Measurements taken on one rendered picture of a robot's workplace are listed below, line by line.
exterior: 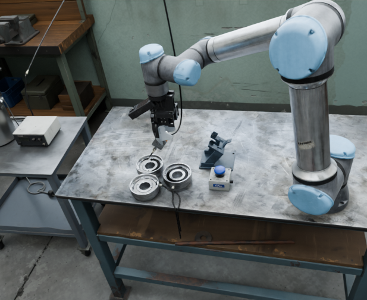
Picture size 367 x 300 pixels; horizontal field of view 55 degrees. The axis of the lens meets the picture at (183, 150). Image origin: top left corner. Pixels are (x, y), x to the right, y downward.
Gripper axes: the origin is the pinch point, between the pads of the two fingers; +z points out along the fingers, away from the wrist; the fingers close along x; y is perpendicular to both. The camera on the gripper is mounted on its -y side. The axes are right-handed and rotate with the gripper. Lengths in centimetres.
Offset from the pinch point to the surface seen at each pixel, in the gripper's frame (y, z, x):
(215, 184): 20.9, 10.1, -10.5
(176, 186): 7.6, 11.0, -12.2
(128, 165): -15.3, 13.0, -0.9
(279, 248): 45, 38, -14
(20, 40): -128, 5, 104
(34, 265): -89, 93, -6
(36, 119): -78, 17, 32
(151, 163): -5.1, 10.9, -1.2
